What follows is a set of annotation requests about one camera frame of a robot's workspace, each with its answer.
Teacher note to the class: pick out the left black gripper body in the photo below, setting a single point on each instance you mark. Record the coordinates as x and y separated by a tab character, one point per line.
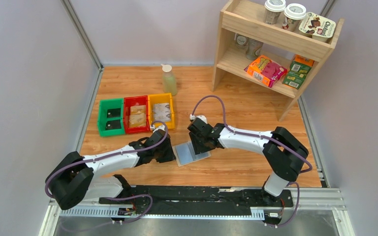
164	155

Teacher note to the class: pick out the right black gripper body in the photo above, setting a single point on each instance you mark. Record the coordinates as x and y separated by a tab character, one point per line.
206	147

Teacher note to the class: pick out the beige card holder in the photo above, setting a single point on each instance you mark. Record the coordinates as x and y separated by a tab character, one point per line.
185	154

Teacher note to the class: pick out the white credit card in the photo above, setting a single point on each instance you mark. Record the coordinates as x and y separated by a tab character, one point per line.
161	108

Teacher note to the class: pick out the gold credit card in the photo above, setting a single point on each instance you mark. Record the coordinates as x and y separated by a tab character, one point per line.
138	111

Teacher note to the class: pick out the black credit card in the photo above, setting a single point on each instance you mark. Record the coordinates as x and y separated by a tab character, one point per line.
113	113

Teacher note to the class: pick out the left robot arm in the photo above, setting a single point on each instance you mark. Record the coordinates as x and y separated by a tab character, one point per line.
77	178

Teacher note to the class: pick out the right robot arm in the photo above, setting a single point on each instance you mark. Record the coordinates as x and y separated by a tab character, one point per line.
284	153

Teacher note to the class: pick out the silver cards in yellow bin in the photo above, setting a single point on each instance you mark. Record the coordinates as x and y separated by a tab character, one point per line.
162	117

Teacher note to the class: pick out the gold cards in red bin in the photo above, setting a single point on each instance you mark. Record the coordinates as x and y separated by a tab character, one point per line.
137	122

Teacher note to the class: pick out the black cards in green bin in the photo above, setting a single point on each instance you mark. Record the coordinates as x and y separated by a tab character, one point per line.
113	124

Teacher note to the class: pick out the yellow plastic bin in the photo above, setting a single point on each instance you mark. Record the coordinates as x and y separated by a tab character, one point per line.
161	98

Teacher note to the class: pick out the red plastic bin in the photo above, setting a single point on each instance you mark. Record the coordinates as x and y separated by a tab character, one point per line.
134	101

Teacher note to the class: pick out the green plastic bin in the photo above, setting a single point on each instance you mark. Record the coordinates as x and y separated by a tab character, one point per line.
104	105

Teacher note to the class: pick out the green soap bottle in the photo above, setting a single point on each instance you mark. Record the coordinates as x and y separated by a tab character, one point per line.
168	80

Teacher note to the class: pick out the orange pink snack box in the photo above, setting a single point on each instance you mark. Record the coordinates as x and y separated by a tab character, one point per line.
266	71

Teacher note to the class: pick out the right glass jar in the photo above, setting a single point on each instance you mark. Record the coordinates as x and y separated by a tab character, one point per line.
253	49

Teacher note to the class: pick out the glass jar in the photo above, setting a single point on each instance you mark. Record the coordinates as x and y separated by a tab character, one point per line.
241	41
253	49

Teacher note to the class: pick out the left glass jar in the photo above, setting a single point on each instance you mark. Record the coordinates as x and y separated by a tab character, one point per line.
241	41

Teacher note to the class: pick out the green orange juice box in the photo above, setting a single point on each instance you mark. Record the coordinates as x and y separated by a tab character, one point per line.
298	71

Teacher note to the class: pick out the wooden shelf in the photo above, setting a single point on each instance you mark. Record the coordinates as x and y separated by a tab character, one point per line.
246	18

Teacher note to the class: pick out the left paper coffee cup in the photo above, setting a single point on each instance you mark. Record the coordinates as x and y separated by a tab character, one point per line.
274	8

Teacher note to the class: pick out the paper coffee cup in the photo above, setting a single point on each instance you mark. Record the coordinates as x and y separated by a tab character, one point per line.
274	8
294	13

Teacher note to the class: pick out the right paper coffee cup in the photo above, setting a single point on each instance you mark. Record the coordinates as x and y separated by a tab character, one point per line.
294	13

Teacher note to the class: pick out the Chobani yogurt cup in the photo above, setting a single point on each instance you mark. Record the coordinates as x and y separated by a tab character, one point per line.
317	27

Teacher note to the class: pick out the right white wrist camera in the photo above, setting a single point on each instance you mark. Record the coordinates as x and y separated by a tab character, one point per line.
201	117

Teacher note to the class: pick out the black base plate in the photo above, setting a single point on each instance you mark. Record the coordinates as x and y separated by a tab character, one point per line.
201	200

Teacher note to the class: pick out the aluminium frame rail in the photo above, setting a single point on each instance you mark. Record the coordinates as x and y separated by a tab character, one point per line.
316	212

